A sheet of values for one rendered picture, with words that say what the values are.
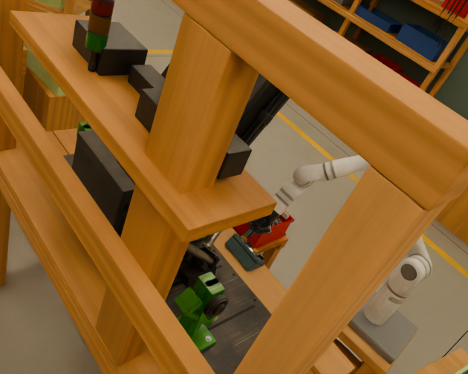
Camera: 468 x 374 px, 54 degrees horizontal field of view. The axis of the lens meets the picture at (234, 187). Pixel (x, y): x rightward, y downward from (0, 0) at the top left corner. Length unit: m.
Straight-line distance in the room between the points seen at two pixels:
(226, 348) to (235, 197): 0.68
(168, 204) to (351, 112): 0.42
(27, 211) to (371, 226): 1.35
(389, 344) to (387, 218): 1.31
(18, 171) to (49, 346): 0.93
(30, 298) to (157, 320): 1.63
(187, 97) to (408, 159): 0.43
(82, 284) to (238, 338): 0.53
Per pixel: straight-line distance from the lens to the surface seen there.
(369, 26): 6.78
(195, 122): 0.84
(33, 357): 2.43
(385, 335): 1.91
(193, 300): 1.26
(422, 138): 0.58
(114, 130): 1.04
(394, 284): 1.79
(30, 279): 2.68
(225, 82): 0.79
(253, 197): 0.99
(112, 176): 1.39
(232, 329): 1.56
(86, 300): 1.52
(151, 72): 1.21
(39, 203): 1.79
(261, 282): 1.74
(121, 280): 1.11
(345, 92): 0.62
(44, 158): 1.36
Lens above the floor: 2.11
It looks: 35 degrees down
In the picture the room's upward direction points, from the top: 24 degrees clockwise
